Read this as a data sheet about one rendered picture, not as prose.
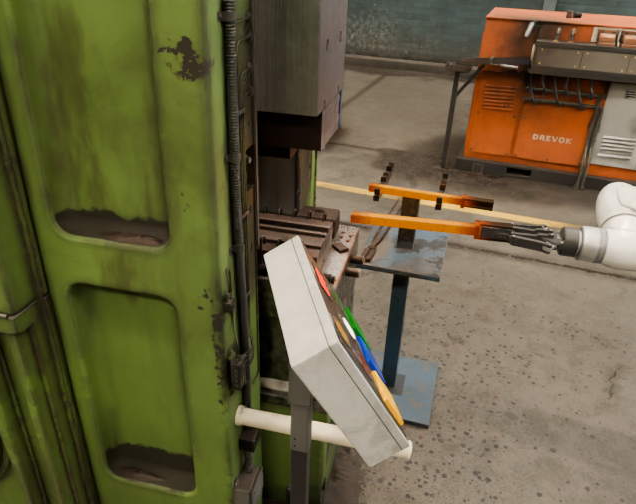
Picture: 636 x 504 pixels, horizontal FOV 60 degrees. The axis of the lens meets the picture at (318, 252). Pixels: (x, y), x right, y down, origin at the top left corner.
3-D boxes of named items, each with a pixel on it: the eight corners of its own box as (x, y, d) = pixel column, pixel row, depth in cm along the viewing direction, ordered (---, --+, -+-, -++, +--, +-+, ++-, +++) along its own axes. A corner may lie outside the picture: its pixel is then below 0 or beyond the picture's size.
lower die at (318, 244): (331, 245, 166) (332, 219, 162) (316, 278, 149) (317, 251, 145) (200, 226, 174) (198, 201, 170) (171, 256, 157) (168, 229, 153)
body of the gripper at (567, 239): (575, 263, 139) (536, 257, 141) (570, 248, 146) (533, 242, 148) (583, 236, 135) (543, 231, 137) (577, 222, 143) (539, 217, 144)
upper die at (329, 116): (337, 128, 149) (339, 92, 144) (320, 151, 132) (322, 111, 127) (191, 113, 157) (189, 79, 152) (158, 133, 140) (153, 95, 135)
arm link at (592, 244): (591, 253, 146) (568, 250, 147) (602, 222, 141) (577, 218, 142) (598, 270, 138) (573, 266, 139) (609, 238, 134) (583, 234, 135)
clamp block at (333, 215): (339, 227, 176) (340, 209, 173) (334, 239, 169) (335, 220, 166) (302, 222, 179) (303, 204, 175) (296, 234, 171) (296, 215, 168)
